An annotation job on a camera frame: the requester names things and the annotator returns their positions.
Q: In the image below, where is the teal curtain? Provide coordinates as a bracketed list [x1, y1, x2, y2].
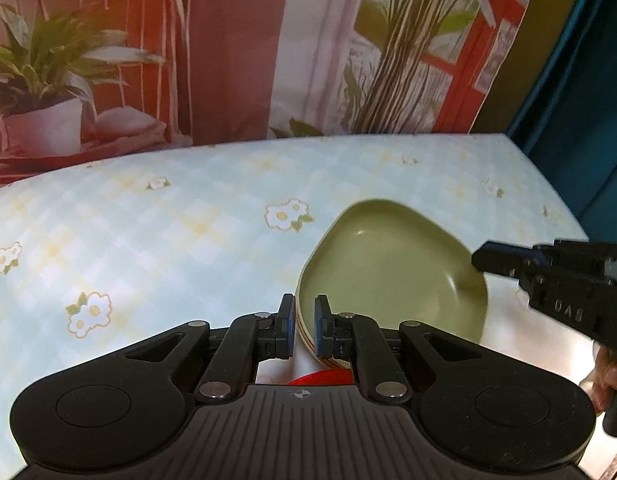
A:
[507, 0, 617, 243]

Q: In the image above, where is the large green plate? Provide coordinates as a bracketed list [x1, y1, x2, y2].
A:
[295, 198, 487, 350]

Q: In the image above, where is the person's right hand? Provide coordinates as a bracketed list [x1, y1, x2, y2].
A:
[591, 346, 617, 413]

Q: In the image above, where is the printed room backdrop cloth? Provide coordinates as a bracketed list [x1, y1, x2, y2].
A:
[0, 0, 530, 188]

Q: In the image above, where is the floral checked tablecloth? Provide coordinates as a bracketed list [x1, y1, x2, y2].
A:
[0, 131, 617, 480]

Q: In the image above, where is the red bowl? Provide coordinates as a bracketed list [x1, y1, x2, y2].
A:
[289, 368, 355, 387]

